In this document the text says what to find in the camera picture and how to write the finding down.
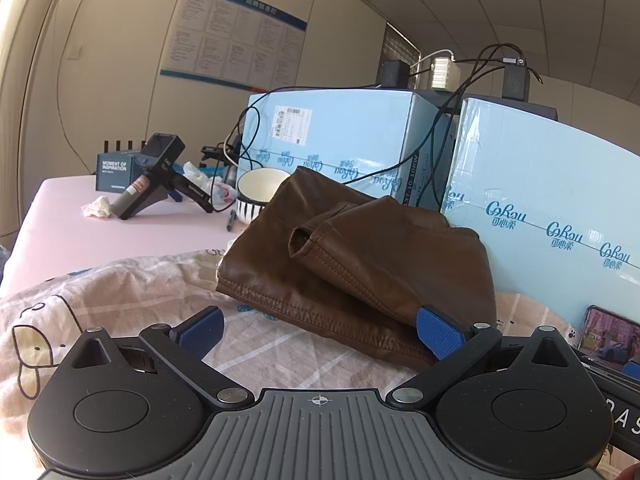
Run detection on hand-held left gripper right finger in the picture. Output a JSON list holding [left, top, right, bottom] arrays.
[[385, 305, 577, 411]]

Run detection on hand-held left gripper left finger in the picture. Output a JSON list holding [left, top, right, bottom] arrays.
[[62, 306, 257, 412]]

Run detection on brown leather jacket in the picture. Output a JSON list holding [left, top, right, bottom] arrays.
[[216, 166, 498, 368]]

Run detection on smartphone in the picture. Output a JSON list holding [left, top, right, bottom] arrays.
[[576, 305, 640, 382]]

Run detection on printed cartoon bedsheet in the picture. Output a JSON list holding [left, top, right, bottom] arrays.
[[0, 246, 640, 480]]

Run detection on pink mattress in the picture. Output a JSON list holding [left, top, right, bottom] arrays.
[[0, 175, 253, 298]]

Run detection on white striped bowl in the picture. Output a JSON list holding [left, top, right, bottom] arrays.
[[235, 168, 292, 224]]

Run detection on crumpled white tissue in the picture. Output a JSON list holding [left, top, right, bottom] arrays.
[[81, 195, 115, 219], [182, 161, 214, 192]]

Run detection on dark blue small box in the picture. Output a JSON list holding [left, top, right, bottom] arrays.
[[95, 151, 143, 193]]

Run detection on large light blue carton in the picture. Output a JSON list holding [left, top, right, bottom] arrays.
[[440, 97, 640, 322]]

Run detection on black router antennas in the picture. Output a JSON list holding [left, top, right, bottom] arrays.
[[102, 137, 147, 154]]

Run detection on light blue carton with label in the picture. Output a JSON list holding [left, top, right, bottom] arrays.
[[239, 87, 452, 212]]

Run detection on white power adapter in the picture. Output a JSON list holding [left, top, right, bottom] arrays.
[[429, 57, 464, 92]]

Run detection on small black power adapter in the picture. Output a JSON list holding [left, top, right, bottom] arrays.
[[382, 61, 412, 89]]

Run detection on tall black power adapter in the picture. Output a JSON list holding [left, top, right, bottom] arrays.
[[501, 57, 532, 102]]

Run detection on black handheld camera on tripod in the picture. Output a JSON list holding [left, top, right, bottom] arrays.
[[118, 132, 217, 221]]

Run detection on black cable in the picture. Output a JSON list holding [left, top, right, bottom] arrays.
[[370, 43, 547, 211], [221, 85, 381, 213]]

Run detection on white cable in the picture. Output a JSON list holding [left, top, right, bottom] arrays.
[[409, 49, 455, 70]]

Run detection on wall poster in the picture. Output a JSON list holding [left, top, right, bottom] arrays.
[[159, 0, 309, 92]]

